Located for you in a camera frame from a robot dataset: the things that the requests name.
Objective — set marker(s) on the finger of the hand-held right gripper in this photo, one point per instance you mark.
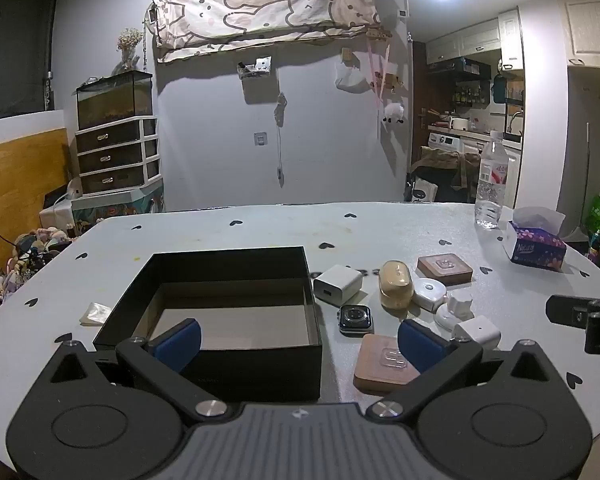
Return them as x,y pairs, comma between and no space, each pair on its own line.
567,310

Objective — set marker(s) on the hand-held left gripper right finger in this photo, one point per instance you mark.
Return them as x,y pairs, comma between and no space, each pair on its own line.
416,345

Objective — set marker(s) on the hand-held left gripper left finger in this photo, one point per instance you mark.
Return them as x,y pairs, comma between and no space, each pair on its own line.
180,344

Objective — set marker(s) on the wooden coaster with clear hook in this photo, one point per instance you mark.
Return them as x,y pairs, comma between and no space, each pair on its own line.
447,271
380,366

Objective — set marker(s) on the white round device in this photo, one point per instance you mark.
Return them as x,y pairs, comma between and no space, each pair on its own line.
430,295

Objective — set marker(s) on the white knob-shaped holder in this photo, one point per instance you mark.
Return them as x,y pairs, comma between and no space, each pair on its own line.
455,307

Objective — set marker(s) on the beige oval case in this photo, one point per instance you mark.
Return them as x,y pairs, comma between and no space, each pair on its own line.
395,285

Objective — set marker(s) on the black smartwatch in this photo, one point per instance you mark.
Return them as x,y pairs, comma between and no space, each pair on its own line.
356,319

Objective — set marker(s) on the white plug charger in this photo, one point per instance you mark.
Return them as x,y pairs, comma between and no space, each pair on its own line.
337,285
480,331

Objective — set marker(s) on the black cardboard box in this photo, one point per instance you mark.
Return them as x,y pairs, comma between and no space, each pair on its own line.
260,375

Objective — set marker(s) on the purple floral tissue box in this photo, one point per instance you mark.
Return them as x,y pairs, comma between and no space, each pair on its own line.
535,252

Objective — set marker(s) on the green bag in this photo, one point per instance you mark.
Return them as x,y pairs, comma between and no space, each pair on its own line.
599,215

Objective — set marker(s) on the clear plastic strip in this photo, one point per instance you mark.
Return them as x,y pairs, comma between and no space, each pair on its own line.
96,314

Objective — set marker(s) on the clear plastic water bottle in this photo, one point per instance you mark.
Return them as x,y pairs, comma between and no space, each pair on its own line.
492,185

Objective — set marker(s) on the printed patterned cabinet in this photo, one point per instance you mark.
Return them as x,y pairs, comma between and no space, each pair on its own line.
125,207

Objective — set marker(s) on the white bag with face print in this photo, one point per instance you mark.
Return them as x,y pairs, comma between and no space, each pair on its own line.
422,191

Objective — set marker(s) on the pile of plush toys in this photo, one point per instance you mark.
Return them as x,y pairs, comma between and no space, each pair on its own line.
35,252

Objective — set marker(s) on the white box appliance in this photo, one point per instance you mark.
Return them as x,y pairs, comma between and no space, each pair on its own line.
57,212

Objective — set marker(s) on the brown jacket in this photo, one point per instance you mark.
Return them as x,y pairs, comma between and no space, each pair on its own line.
445,162

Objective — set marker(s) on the white plastic drawer unit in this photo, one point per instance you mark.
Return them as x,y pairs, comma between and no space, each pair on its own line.
115,157

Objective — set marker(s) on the white washing machine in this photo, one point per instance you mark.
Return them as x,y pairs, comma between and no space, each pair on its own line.
447,141

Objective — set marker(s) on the teal hanging bag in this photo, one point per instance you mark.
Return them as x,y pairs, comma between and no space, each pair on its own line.
498,90

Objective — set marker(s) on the white plush sheep toy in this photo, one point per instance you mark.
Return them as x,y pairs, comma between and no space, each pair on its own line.
394,112

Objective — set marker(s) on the kitchen shelf with bottles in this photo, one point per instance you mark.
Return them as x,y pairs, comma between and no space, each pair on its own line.
470,96

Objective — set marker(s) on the glass fish tank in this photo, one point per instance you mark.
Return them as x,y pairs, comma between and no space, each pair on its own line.
112,102

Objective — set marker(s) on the white cabinet door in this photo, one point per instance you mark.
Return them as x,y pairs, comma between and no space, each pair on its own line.
590,27

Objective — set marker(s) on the pink ribbon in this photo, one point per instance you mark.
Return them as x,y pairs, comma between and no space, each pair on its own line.
377,85

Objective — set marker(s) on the white hanging bag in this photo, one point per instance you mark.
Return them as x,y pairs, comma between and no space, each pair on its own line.
350,76

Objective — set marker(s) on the white upper kitchen cabinets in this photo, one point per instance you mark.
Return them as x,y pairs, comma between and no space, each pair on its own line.
472,37

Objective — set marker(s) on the dried flower bouquet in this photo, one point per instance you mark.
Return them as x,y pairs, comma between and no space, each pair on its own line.
129,42

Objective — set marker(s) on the dark window curtain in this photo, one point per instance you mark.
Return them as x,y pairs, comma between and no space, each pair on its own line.
15,50

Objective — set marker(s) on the printed blanket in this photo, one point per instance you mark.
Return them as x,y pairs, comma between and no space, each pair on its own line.
265,7

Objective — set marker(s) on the square wall hook plate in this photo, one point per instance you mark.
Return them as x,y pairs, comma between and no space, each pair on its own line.
260,138

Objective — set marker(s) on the clear wall holder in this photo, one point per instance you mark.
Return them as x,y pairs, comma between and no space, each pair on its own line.
254,69

